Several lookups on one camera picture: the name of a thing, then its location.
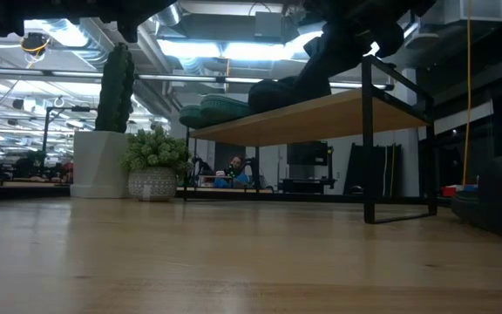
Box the person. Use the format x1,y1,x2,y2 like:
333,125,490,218
214,155,251,189

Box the yellow cable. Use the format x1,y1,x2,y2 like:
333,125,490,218
461,0,472,188

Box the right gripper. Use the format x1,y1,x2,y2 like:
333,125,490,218
296,21,404,95

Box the black television on stand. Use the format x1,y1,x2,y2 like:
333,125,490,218
279,141,337,195

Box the cactus in white pot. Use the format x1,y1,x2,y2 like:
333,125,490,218
69,41,137,200

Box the black leaning panels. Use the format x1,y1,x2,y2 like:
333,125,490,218
343,142,403,196

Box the wooden shelf black metal frame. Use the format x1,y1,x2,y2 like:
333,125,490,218
184,54,438,225

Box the grey ceiling box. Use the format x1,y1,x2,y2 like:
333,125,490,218
254,11,284,39

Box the black background stand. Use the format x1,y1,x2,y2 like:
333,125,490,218
41,106,98,175

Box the succulent in patterned pot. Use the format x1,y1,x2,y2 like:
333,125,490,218
119,126,194,202

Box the ceiling cable reel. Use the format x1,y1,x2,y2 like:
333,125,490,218
19,31,52,58

